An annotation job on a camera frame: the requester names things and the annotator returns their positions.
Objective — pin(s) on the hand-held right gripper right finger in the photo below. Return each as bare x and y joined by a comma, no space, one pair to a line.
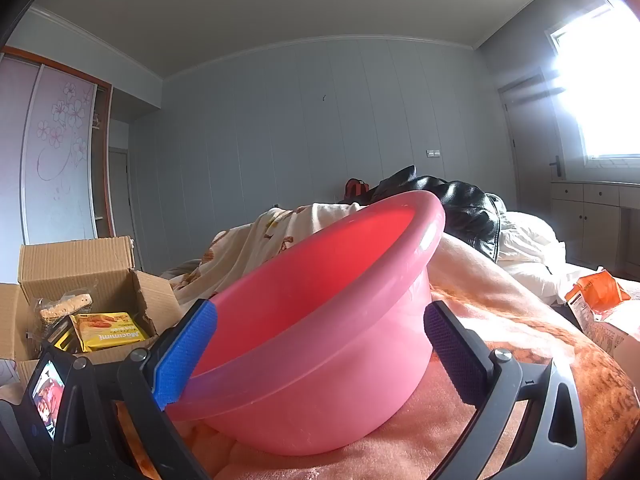
455,355

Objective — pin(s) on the black leather jacket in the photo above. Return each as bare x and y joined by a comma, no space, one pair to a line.
465,210

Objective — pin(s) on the pink plastic basin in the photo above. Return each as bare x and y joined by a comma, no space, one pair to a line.
325,310

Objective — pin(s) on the white duvet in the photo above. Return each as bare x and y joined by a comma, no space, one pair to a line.
525,245

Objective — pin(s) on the white snack packet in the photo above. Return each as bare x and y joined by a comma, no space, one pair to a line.
610,340

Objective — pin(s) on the grey drawer cabinet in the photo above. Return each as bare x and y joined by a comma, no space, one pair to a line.
585,220

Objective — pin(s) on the puffed rice bar packet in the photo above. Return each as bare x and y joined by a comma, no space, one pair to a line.
65,307

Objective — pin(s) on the brown cardboard box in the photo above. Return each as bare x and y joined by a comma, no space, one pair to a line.
75,265

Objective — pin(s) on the orange fleece blanket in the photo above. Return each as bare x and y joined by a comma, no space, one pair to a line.
550,385

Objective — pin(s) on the cream printed blanket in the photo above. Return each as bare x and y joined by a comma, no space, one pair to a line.
270,230

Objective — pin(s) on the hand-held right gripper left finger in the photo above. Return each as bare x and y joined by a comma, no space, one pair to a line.
185,355

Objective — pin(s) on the yellow snack packet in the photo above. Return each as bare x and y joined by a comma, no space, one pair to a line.
105,332

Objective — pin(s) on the orange snack bag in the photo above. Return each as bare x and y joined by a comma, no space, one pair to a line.
600,292

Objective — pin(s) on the bright window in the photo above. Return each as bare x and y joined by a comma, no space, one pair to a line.
610,110

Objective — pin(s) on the red bag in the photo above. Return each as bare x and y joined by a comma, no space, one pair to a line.
356,189

